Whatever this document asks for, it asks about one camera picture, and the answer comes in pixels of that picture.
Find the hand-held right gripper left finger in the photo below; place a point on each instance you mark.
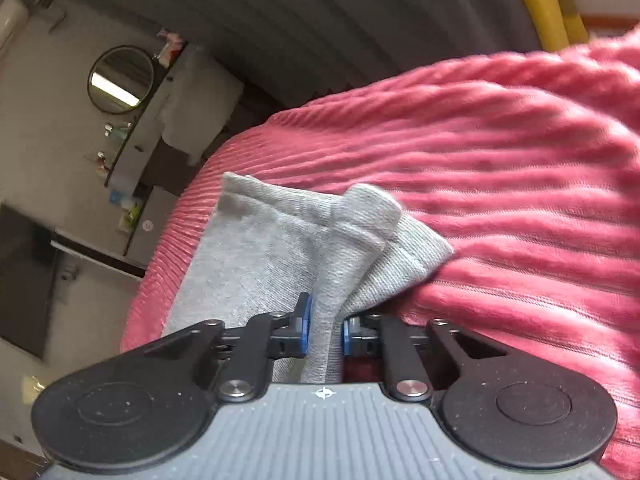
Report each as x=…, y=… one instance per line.
x=306, y=321

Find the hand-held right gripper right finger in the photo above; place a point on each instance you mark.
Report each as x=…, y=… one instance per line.
x=347, y=334

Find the grey pants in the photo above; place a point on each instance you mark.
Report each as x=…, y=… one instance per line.
x=260, y=270

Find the green bottle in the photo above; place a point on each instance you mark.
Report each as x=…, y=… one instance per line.
x=132, y=212

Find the pink ribbed blanket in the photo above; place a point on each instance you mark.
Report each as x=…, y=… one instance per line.
x=500, y=160

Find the grey shelf cabinet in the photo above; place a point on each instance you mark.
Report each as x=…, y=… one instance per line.
x=150, y=125

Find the dark flat screen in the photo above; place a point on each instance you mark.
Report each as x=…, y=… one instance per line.
x=25, y=280

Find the pink item on shelf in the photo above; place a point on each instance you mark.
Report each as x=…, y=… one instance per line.
x=170, y=45

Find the yellow pole stand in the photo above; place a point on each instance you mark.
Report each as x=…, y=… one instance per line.
x=537, y=0

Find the white air conditioner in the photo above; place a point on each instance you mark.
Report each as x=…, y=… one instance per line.
x=12, y=20

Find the round wall mirror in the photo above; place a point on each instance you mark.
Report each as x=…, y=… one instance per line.
x=121, y=79

